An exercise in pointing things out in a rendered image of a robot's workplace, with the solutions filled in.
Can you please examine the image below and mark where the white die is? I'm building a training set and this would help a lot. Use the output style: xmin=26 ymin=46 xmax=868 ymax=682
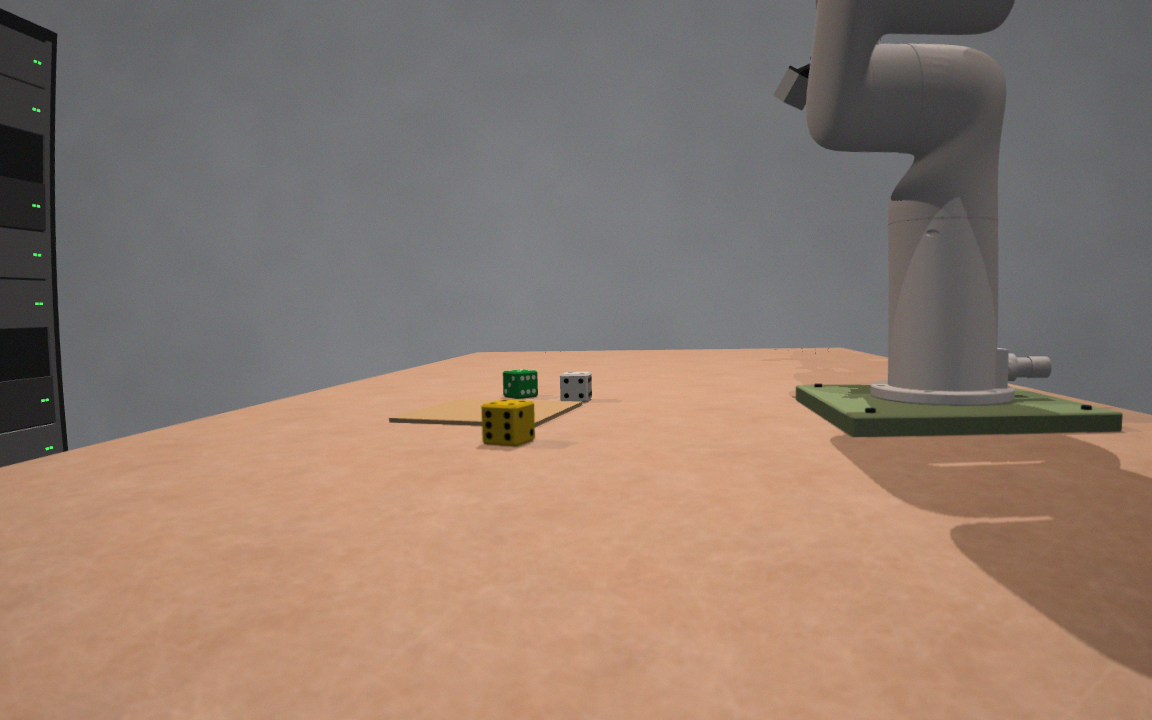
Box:
xmin=560 ymin=372 xmax=592 ymax=402

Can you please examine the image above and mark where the tan square mat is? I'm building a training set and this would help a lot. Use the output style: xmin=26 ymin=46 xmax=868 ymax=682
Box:
xmin=389 ymin=399 xmax=582 ymax=427

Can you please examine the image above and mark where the green die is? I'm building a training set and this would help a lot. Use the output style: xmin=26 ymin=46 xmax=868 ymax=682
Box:
xmin=503 ymin=369 xmax=538 ymax=399

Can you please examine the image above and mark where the yellow die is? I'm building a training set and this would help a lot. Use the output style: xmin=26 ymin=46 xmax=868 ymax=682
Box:
xmin=482 ymin=400 xmax=535 ymax=447

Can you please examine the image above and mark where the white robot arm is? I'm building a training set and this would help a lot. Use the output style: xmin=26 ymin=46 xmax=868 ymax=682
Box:
xmin=773 ymin=0 xmax=1052 ymax=406

